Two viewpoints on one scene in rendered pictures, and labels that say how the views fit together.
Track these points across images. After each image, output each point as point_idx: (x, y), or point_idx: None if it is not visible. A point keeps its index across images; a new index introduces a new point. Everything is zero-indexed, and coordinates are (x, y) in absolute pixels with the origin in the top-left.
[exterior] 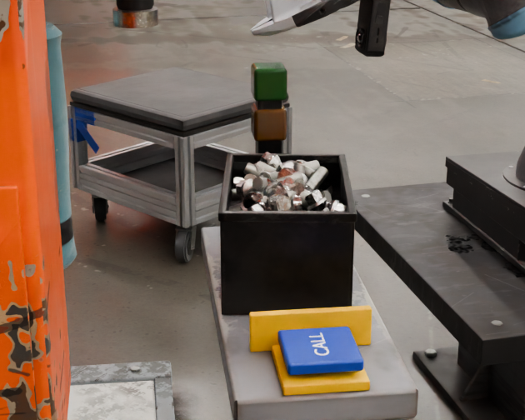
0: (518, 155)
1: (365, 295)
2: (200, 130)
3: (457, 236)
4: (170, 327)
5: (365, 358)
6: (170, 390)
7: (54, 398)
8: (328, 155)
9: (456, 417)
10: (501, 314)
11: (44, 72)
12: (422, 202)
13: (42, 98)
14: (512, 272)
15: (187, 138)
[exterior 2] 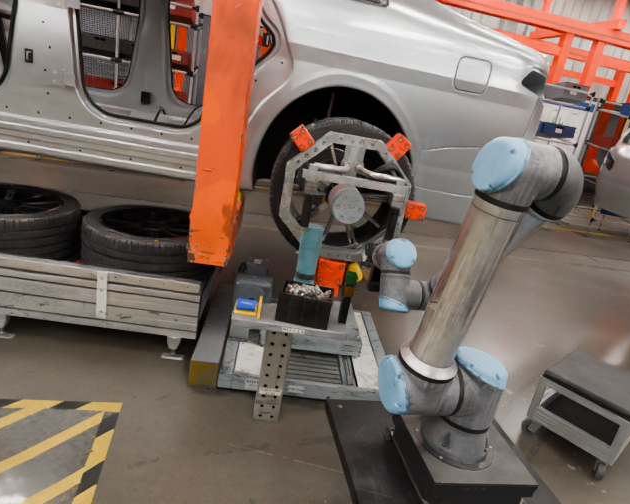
0: (494, 436)
1: (287, 325)
2: (554, 381)
3: None
4: None
5: (249, 316)
6: (377, 392)
7: (191, 246)
8: (331, 300)
9: None
10: (348, 410)
11: (222, 205)
12: None
13: (213, 206)
14: (390, 427)
15: (542, 377)
